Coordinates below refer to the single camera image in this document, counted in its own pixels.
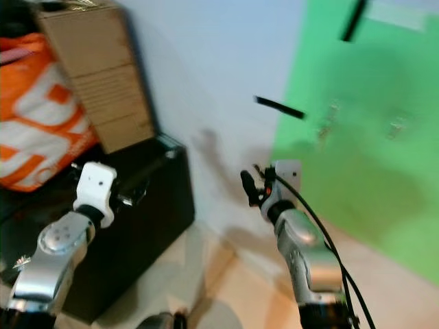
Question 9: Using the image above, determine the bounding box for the long black tape strip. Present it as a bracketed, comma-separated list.
[254, 95, 307, 121]

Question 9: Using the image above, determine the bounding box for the black cabinet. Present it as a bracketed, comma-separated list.
[0, 134, 197, 324]

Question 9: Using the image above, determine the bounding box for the orange and white bag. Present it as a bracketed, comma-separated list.
[0, 32, 105, 193]

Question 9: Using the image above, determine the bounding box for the green wall sheet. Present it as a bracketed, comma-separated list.
[270, 0, 439, 269]

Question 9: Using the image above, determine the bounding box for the gold metallic bundle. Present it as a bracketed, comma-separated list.
[65, 0, 105, 11]

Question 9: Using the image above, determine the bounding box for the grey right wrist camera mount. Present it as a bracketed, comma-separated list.
[272, 159, 303, 204]

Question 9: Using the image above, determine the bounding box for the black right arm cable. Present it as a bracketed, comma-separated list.
[274, 171, 378, 329]

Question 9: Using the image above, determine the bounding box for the white tape strip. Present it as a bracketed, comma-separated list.
[366, 2, 427, 32]

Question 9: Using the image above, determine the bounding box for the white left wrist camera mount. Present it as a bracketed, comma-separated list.
[75, 162, 119, 228]

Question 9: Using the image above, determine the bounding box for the silver key bunch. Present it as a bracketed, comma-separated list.
[12, 254, 33, 269]

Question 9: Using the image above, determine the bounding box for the short black tape strip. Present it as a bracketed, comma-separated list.
[340, 0, 368, 42]

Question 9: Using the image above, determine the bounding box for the brown cardboard box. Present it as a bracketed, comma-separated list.
[34, 0, 156, 156]

